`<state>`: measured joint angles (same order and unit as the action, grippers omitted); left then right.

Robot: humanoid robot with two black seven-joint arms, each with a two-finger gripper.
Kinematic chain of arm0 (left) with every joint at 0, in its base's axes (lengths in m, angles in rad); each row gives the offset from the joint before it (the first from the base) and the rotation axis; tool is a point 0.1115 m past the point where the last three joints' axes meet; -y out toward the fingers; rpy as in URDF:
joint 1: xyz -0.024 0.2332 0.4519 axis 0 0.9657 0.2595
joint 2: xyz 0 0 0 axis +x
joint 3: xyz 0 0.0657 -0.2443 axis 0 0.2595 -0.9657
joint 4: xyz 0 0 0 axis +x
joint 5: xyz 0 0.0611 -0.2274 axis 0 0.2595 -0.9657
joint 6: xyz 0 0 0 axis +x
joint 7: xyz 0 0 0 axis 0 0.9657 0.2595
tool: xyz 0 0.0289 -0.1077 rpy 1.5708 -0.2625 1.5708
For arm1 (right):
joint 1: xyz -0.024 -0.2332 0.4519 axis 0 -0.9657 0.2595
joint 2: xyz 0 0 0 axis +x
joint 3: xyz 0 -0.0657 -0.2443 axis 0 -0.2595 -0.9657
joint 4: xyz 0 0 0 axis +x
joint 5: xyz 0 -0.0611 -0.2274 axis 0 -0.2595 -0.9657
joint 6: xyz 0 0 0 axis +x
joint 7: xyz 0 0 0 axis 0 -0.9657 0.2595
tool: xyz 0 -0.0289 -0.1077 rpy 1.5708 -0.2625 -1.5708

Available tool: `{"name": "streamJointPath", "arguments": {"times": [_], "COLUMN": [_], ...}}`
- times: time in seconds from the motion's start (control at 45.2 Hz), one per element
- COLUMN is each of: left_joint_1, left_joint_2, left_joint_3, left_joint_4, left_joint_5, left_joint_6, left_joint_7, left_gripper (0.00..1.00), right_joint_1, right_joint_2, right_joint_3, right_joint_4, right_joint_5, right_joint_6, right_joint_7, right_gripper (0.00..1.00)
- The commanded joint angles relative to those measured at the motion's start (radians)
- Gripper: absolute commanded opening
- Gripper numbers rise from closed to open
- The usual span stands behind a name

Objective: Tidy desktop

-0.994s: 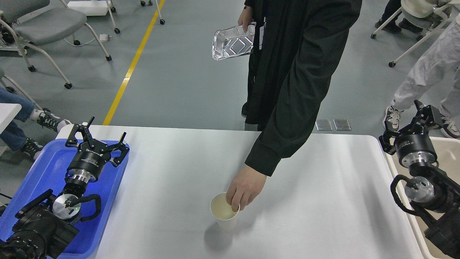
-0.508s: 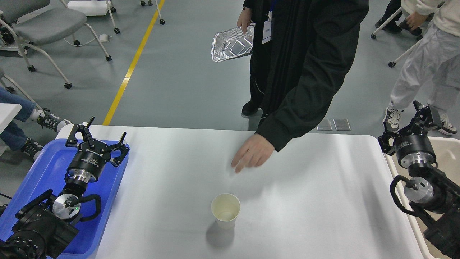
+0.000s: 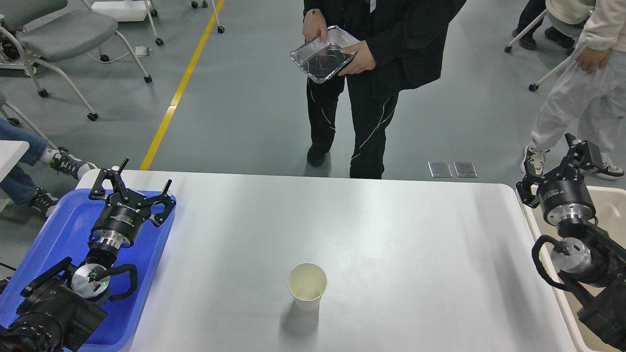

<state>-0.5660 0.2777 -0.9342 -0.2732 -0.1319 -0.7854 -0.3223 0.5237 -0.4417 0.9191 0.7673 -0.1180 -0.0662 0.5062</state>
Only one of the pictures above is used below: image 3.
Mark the person in black clothes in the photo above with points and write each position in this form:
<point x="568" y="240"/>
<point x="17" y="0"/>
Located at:
<point x="400" y="46"/>

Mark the person with dark shoes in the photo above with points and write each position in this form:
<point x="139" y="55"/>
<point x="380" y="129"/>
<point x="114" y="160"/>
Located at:
<point x="531" y="11"/>

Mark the metal floor plate left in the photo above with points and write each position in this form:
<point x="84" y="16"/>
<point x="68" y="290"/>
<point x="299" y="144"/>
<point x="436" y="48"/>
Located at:
<point x="439" y="169"/>

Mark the blue plastic tray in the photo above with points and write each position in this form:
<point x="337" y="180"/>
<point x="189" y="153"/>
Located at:
<point x="65" y="235"/>

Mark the person in white clothes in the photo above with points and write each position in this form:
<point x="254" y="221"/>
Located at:
<point x="591" y="91"/>

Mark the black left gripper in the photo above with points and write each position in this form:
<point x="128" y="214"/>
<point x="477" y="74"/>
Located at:
<point x="124" y="213"/>

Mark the grey office chair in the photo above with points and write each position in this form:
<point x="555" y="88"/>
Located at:
<point x="67" y="36"/>

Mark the white power adapter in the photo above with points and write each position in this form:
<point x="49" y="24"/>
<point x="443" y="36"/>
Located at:
<point x="142" y="51"/>

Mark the metal floor plate right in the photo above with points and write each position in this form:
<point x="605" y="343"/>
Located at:
<point x="465" y="169"/>

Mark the white side table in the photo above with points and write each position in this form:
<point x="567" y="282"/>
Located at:
<point x="10" y="153"/>

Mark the aluminium foil tray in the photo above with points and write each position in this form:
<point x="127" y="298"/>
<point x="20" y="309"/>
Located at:
<point x="321" y="61"/>

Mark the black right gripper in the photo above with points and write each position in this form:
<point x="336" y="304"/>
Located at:
<point x="563" y="197"/>

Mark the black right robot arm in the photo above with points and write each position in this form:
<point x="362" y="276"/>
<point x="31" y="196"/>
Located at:
<point x="584" y="260"/>

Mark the metal floor plate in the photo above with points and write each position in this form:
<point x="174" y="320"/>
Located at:
<point x="465" y="169"/>
<point x="439" y="169"/>

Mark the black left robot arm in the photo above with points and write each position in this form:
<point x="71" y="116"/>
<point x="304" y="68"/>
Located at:
<point x="83" y="284"/>

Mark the white paper cup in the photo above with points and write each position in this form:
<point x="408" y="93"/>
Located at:
<point x="307" y="283"/>

